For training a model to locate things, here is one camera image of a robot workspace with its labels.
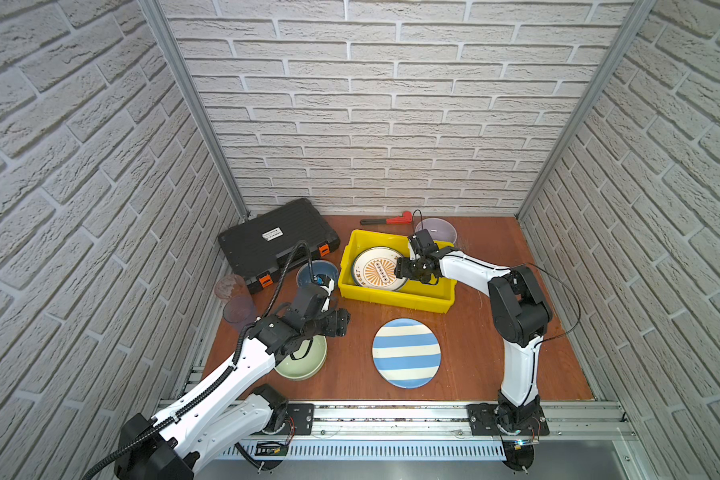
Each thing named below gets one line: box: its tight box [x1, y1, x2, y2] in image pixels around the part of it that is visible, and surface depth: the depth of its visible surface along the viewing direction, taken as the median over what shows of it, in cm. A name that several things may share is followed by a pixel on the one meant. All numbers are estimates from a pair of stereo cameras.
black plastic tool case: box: [218, 198, 341, 294], surface depth 106 cm
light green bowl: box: [274, 335, 328, 380], surface depth 78 cm
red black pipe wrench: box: [360, 211, 413, 225], surface depth 120 cm
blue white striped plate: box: [372, 318, 442, 388], surface depth 86 cm
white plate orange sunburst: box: [352, 247, 407, 292], surface depth 102 cm
